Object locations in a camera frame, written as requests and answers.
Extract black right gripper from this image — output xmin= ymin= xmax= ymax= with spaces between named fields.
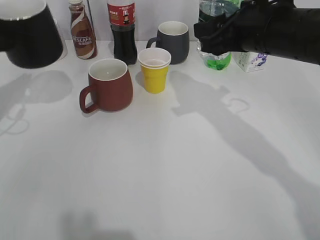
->
xmin=193 ymin=4 xmax=270 ymax=55

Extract clear water bottle green label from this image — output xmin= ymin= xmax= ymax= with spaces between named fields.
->
xmin=197 ymin=0 xmax=239 ymax=60

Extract black mug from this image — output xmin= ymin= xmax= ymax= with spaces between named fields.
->
xmin=0 ymin=0 xmax=63 ymax=69

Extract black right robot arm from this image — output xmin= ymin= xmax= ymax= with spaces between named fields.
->
xmin=193 ymin=0 xmax=320 ymax=65

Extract dark grey mug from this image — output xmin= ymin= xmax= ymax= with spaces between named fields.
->
xmin=146 ymin=21 xmax=190 ymax=65

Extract brown red mug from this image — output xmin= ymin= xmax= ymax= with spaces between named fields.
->
xmin=79 ymin=58 xmax=133 ymax=114

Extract white ceramic mug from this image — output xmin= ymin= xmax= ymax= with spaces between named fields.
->
xmin=54 ymin=19 xmax=68 ymax=60

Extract green soda bottle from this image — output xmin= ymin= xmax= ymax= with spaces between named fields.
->
xmin=204 ymin=0 xmax=245 ymax=71

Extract yellow paper cup stack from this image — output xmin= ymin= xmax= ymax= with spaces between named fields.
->
xmin=138 ymin=47 xmax=172 ymax=94

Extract cola bottle red label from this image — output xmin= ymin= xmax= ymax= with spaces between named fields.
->
xmin=107 ymin=0 xmax=138 ymax=65

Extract Nescafe coffee bottle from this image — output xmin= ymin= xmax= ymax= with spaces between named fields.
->
xmin=68 ymin=0 xmax=98 ymax=60

